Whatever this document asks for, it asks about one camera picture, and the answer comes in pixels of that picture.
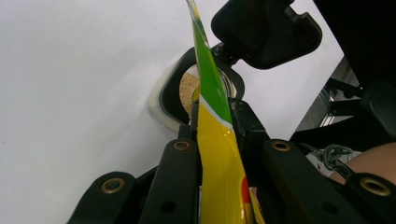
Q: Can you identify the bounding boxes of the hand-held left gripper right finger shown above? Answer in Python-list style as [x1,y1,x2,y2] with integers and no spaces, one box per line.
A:
[229,98,270,188]

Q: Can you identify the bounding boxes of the right hand-held gripper black cable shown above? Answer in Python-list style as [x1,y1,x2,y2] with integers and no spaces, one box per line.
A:
[321,143,356,175]

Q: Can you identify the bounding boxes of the metal floor rail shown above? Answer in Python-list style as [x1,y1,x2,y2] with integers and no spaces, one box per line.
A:
[320,88,344,127]

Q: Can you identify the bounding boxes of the yellow green spout pouch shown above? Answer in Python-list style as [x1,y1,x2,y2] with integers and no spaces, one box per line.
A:
[185,0,266,224]

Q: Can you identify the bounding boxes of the clear jar with black lid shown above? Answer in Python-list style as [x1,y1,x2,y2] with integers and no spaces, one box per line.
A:
[147,0,324,133]

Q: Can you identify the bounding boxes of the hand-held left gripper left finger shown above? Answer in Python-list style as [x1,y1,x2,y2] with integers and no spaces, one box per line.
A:
[178,101,200,141]

